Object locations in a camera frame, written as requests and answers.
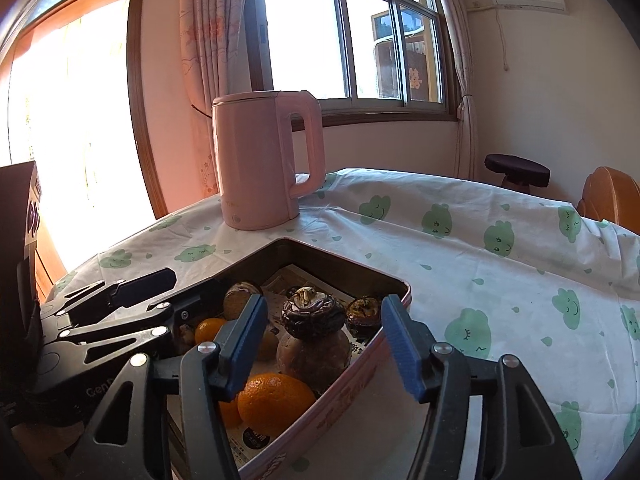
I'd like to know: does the orange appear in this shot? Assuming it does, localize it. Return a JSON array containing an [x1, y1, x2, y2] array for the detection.
[[237, 372, 317, 441], [195, 317, 228, 346], [217, 395, 243, 428]]

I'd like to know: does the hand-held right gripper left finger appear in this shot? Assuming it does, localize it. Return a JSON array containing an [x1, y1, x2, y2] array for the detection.
[[62, 294, 269, 480]]

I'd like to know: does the sliding glass window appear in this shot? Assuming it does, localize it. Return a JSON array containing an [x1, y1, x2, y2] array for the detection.
[[245, 0, 458, 121]]

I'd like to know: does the brownish mangosteen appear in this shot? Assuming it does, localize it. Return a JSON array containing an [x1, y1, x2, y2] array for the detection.
[[222, 281, 263, 321]]

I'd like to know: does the air conditioner cable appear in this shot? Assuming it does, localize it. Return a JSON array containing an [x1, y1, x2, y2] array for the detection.
[[495, 7, 512, 73]]

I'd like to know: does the beige curtain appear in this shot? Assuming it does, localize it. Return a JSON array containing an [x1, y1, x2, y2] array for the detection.
[[430, 0, 483, 181]]

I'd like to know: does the large wooden framed window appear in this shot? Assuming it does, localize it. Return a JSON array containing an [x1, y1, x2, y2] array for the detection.
[[0, 0, 168, 286]]

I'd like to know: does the pink floral curtain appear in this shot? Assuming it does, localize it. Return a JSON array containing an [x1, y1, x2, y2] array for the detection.
[[179, 0, 256, 201]]

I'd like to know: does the large dull purple mangosteen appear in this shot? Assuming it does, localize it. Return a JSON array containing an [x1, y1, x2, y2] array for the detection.
[[276, 330, 351, 395]]

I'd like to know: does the dark mangosteen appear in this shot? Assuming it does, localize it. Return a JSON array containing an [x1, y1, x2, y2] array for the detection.
[[281, 285, 347, 340], [346, 297, 385, 338]]

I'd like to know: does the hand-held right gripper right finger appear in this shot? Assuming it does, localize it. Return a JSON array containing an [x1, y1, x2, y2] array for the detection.
[[381, 294, 583, 480]]

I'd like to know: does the dark round stool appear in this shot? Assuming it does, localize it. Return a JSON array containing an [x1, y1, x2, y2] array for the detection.
[[484, 154, 551, 193]]

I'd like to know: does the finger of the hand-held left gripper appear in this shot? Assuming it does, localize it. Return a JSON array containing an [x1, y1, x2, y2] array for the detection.
[[42, 267, 178, 326], [44, 276, 230, 363]]

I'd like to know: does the pink electric kettle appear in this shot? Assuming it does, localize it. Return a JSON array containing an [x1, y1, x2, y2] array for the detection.
[[211, 90, 327, 231]]

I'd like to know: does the pink cardboard box tray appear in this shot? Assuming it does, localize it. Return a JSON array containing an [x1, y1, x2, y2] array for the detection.
[[165, 237, 413, 480]]

